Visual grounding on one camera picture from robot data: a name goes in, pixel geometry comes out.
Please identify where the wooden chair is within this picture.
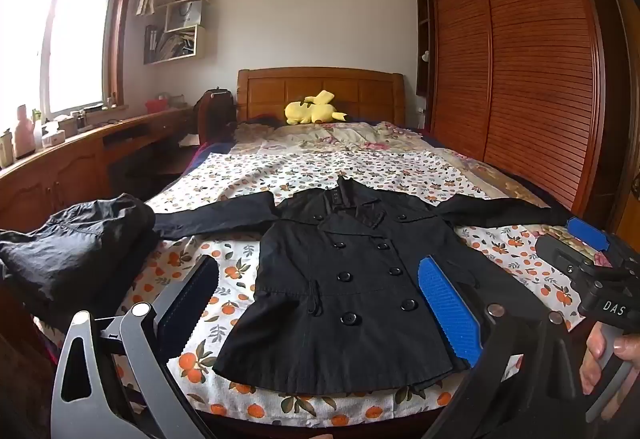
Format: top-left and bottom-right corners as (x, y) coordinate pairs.
(196, 92), (218, 155)

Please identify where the wooden desk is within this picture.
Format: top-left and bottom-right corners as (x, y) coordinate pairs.
(0, 106), (201, 242)

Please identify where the wooden framed window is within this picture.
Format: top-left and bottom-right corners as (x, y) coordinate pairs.
(0, 0), (144, 132)

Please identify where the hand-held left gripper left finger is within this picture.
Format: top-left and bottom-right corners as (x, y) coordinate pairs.
(50, 255), (221, 439)

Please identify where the navy red blanket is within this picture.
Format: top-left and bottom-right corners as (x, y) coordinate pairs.
(184, 138), (233, 176)

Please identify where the black crumpled garment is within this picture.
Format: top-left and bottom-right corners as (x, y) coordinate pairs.
(0, 193), (158, 330)

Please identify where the black backpack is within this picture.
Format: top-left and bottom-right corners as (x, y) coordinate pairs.
(202, 88), (237, 145)

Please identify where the black double-breasted coat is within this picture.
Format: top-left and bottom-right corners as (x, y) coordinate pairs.
(152, 175), (571, 396)

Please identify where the white wall shelf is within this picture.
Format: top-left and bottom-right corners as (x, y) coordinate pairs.
(143, 0), (214, 65)

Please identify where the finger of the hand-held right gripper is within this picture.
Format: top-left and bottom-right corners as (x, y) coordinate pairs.
(566, 216), (627, 266)
(534, 233), (602, 278)

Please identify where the yellow plush toy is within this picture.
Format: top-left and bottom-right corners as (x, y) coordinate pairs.
(284, 90), (349, 125)

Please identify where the pink bottle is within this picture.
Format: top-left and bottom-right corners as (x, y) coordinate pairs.
(14, 104), (35, 159)

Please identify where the bed with orange-print sheet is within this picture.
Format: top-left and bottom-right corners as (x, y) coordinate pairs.
(115, 149), (617, 425)

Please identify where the dark pillow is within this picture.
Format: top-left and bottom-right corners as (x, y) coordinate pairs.
(239, 115), (287, 131)

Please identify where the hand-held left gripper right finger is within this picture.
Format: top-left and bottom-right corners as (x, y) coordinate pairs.
(417, 255), (588, 439)

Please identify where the dark navy folded garment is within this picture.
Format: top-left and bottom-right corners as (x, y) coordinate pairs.
(97, 229), (168, 320)

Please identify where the row of books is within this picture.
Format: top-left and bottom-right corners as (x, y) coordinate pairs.
(144, 24), (195, 64)

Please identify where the white paper bag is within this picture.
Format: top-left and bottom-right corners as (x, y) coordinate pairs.
(165, 0), (204, 33)

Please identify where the wooden bed headboard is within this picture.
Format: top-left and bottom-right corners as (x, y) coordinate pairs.
(236, 68), (405, 126)

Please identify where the person's right hand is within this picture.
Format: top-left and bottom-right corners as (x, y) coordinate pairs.
(579, 323), (640, 396)

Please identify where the floral quilt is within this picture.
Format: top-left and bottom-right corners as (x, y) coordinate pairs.
(230, 120), (551, 212)

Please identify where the wooden slatted wardrobe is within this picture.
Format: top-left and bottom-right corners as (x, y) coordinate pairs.
(415, 0), (640, 222)

